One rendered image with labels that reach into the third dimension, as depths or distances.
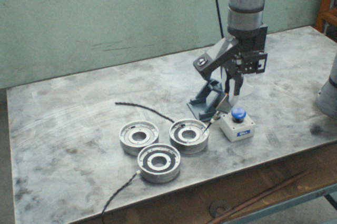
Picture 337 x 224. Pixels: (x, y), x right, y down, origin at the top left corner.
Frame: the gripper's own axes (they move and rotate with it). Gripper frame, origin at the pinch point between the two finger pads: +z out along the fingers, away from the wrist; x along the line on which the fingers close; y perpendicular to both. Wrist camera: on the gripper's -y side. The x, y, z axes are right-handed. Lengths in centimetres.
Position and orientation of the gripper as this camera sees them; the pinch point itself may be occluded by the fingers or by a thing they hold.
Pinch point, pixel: (227, 99)
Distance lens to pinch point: 95.9
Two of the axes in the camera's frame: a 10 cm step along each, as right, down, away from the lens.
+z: 0.2, 7.8, 6.2
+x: -3.1, -5.9, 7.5
